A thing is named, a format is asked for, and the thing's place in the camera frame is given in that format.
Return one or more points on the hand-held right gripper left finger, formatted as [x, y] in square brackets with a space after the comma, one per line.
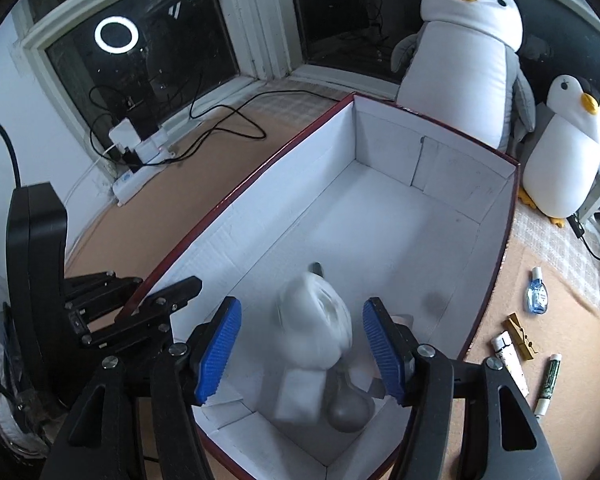
[220, 355]

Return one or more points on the small white power adapter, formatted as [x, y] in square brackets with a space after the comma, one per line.
[153, 146]

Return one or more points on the white ribbed object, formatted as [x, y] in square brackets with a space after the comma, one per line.
[5, 420]

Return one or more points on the large white power adapter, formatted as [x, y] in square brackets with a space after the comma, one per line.
[125, 135]

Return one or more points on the black plug adapter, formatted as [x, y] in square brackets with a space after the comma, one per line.
[131, 156]

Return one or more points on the green white marker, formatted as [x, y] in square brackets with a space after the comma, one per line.
[548, 382]

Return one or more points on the dark red cardboard box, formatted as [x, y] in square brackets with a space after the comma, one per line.
[355, 240]

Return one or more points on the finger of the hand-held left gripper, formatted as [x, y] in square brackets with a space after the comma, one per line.
[102, 292]
[150, 317]

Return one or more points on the translucent grey spoon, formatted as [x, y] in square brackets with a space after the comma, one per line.
[347, 410]

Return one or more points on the white square wall charger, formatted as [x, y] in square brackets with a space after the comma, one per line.
[297, 395]

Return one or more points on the wooden clothespin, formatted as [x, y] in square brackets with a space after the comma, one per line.
[520, 337]

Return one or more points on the small blue eye drop bottle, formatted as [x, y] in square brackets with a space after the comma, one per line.
[534, 300]

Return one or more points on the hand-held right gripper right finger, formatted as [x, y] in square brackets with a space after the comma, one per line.
[382, 355]

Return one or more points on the white window frame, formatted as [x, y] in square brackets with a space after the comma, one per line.
[260, 20]

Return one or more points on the white power strip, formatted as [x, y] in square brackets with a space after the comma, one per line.
[130, 182]

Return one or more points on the large penguin plush toy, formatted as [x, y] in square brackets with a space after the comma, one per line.
[460, 85]

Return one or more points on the small penguin plush toy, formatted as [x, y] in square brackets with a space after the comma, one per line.
[565, 160]

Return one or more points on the white patterned lighter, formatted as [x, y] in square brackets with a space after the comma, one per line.
[510, 365]

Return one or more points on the white round plug-in device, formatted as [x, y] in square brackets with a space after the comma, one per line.
[315, 320]

